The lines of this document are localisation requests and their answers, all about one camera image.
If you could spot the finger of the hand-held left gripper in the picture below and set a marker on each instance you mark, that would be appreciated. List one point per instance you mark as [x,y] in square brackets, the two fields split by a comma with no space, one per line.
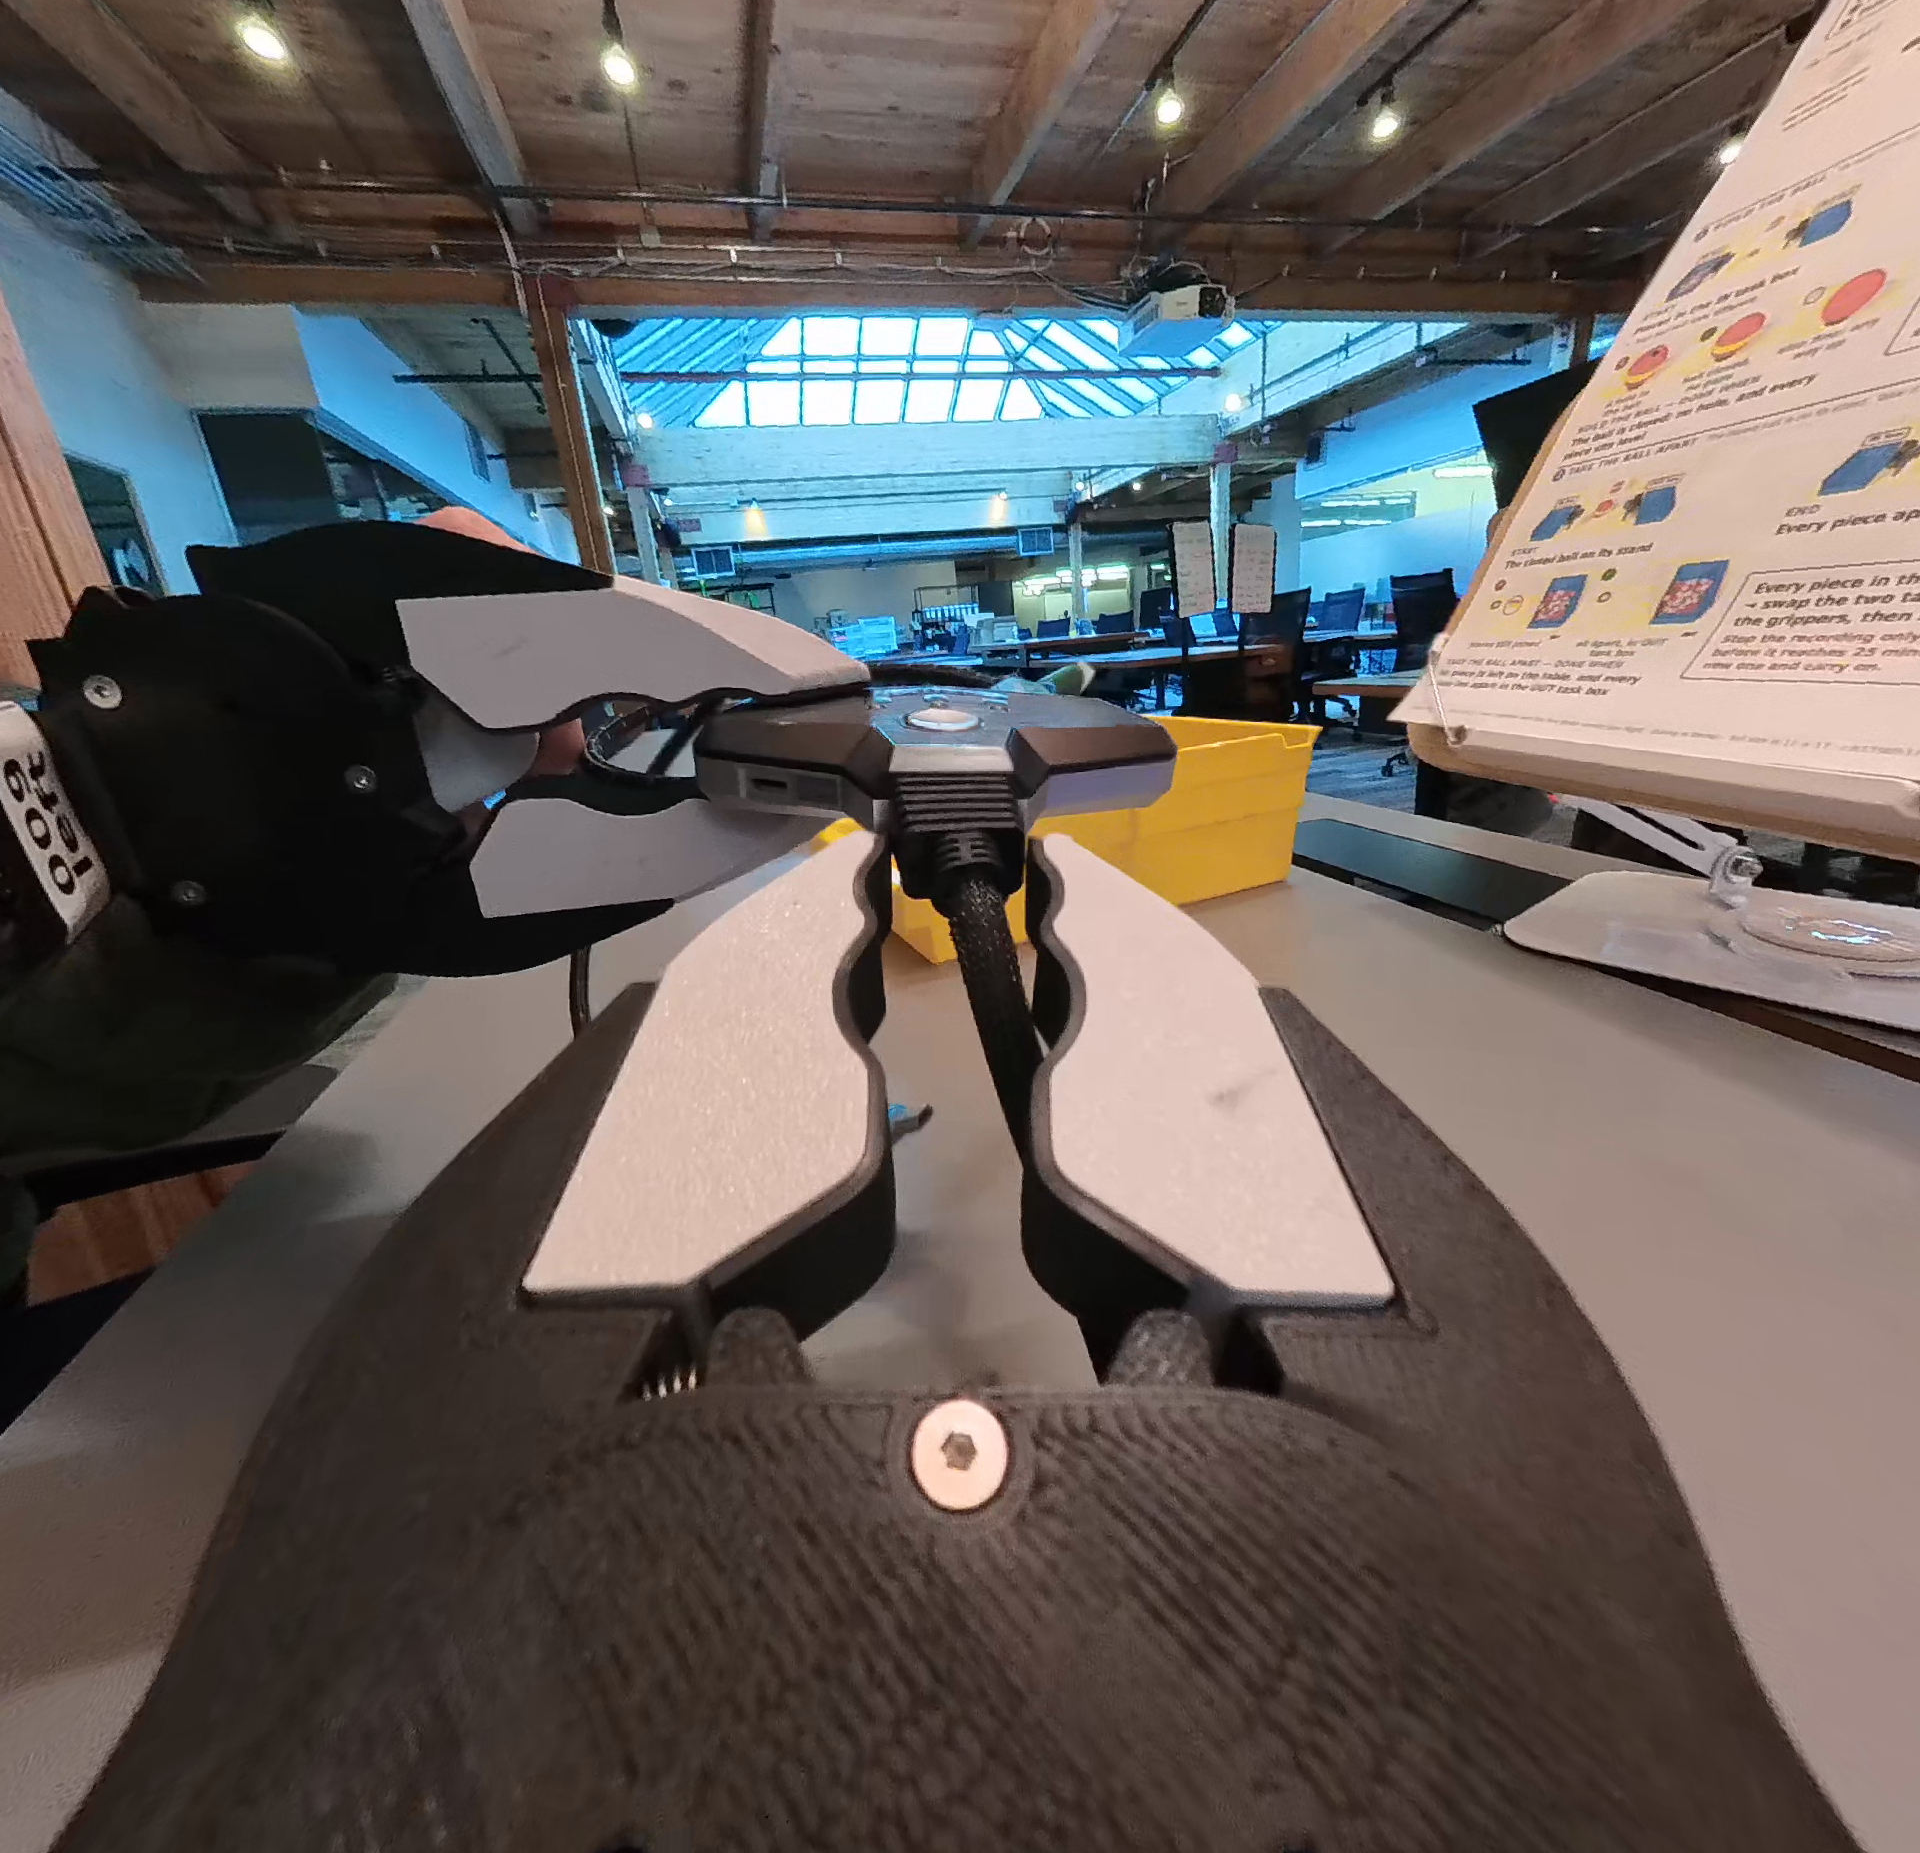
[599,647]
[599,865]

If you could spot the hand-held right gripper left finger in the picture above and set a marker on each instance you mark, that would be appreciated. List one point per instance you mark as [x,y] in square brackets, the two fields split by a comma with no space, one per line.
[735,1103]

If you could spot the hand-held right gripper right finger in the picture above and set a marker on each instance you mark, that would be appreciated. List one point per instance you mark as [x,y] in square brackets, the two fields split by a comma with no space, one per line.
[1186,1103]

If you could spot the grey desk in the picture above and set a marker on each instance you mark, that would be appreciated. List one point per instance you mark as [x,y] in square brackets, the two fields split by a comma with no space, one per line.
[1501,1163]

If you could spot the person's left hand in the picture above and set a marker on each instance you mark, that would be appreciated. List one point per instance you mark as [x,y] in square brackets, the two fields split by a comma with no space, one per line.
[470,527]

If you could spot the small blue plug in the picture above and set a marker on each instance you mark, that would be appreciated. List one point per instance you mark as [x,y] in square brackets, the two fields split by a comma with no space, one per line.
[905,1118]

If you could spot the wooden pillar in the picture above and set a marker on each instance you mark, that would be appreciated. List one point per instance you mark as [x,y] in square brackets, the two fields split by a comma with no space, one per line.
[39,535]

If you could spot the yellow plastic bin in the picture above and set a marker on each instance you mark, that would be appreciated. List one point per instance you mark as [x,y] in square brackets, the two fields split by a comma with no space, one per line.
[1215,803]

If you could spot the black office chair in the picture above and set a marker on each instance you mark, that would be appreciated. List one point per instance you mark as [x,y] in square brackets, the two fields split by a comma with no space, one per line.
[255,1109]

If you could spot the ceiling skylight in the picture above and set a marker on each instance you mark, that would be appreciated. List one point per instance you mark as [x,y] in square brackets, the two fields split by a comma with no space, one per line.
[897,375]

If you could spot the row of background desks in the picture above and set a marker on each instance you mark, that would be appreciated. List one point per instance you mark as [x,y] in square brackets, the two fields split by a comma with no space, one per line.
[1200,653]

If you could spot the white standing board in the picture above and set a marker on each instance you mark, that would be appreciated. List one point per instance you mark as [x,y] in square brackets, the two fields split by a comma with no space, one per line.
[1190,566]
[1255,566]

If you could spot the ceiling spot light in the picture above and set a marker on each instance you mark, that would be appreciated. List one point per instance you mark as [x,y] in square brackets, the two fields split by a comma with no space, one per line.
[1734,147]
[618,66]
[1381,120]
[1165,106]
[263,36]

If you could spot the ceiling projector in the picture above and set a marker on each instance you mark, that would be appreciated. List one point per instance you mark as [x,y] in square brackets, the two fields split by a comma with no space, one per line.
[1179,319]

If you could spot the printed instruction sheet board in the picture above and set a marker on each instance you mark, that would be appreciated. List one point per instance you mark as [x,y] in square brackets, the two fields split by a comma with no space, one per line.
[1681,460]

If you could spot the black desk rail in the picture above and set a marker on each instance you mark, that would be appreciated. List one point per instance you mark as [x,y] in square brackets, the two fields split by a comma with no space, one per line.
[1408,880]

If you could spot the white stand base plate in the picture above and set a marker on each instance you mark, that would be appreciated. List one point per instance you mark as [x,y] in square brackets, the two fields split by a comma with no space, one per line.
[1725,931]

